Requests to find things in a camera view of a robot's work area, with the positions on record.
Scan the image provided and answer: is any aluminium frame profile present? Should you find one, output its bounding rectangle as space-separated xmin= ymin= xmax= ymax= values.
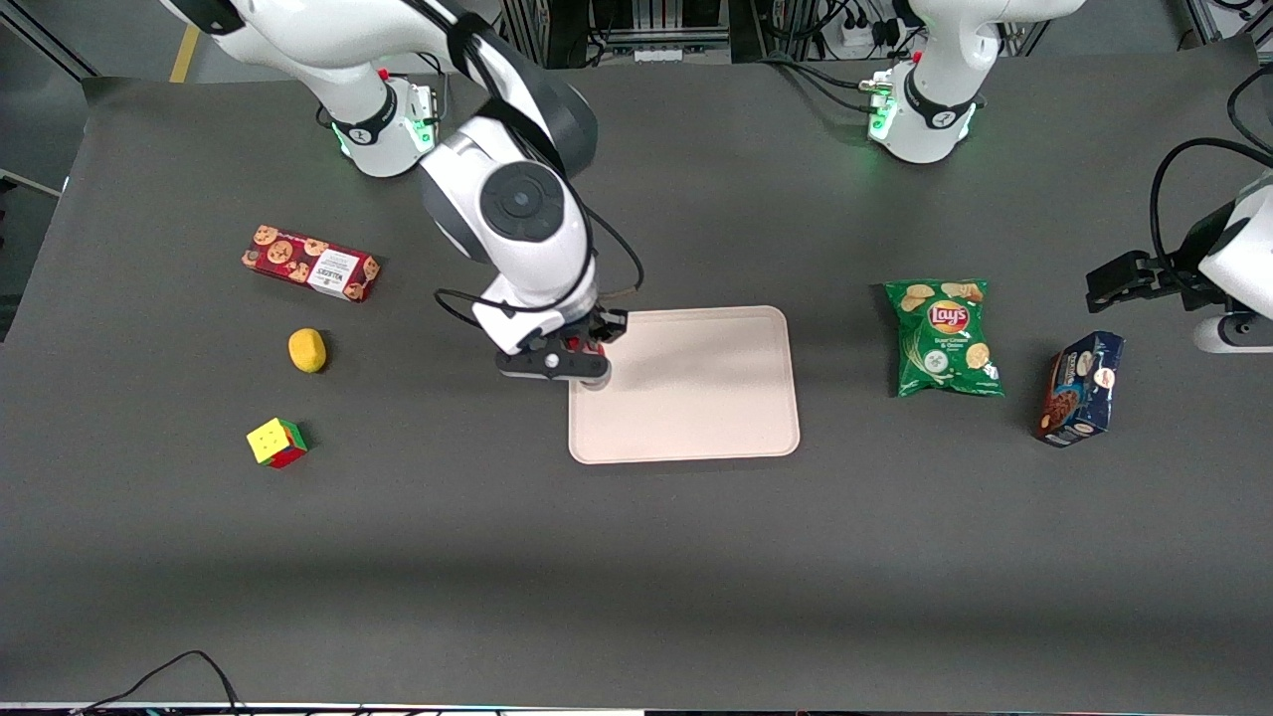
xmin=1182 ymin=0 xmax=1273 ymax=47

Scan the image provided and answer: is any black equipment rack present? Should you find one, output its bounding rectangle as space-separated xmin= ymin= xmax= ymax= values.
xmin=502 ymin=0 xmax=828 ymax=69

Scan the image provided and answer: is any beige plastic tray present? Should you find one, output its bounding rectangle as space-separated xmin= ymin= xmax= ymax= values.
xmin=568 ymin=305 xmax=802 ymax=465

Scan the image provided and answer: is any red coke bottle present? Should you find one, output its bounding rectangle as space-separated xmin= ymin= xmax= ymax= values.
xmin=572 ymin=336 xmax=612 ymax=392

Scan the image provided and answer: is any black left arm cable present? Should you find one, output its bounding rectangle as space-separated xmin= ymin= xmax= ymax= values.
xmin=1150 ymin=137 xmax=1273 ymax=281

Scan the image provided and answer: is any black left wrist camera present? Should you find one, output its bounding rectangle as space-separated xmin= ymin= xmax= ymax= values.
xmin=1086 ymin=252 xmax=1147 ymax=291

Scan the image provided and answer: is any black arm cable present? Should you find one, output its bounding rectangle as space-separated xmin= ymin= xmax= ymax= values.
xmin=1150 ymin=137 xmax=1273 ymax=281
xmin=434 ymin=0 xmax=644 ymax=331

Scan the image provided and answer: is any dark grey table mat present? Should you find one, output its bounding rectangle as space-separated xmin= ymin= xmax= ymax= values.
xmin=0 ymin=40 xmax=1273 ymax=713

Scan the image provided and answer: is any yellow lemon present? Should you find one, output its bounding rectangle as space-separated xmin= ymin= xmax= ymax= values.
xmin=288 ymin=328 xmax=328 ymax=374

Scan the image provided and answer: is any red cookie box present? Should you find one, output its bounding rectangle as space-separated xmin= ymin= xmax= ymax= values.
xmin=241 ymin=225 xmax=382 ymax=303

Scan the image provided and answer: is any black base cable bundle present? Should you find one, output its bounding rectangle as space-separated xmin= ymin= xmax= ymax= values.
xmin=758 ymin=52 xmax=901 ymax=116

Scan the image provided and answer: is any dark blue cookie box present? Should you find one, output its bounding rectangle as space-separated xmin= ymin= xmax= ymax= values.
xmin=1033 ymin=331 xmax=1126 ymax=448

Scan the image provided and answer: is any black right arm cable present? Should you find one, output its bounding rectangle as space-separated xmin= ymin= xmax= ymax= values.
xmin=434 ymin=0 xmax=644 ymax=331

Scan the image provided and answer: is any thin black table-edge cable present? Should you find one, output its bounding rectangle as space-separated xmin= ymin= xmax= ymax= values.
xmin=72 ymin=650 xmax=250 ymax=716

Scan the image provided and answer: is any green Lay's chips bag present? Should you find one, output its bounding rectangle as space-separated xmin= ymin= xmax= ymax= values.
xmin=884 ymin=279 xmax=1005 ymax=399

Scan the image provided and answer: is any white power strip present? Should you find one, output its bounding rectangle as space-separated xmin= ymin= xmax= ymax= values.
xmin=835 ymin=12 xmax=902 ymax=53

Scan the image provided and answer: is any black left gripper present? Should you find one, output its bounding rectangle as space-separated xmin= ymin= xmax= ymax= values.
xmin=1086 ymin=239 xmax=1226 ymax=315

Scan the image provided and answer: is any colourful rubik's cube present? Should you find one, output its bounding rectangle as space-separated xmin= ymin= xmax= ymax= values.
xmin=247 ymin=418 xmax=310 ymax=469

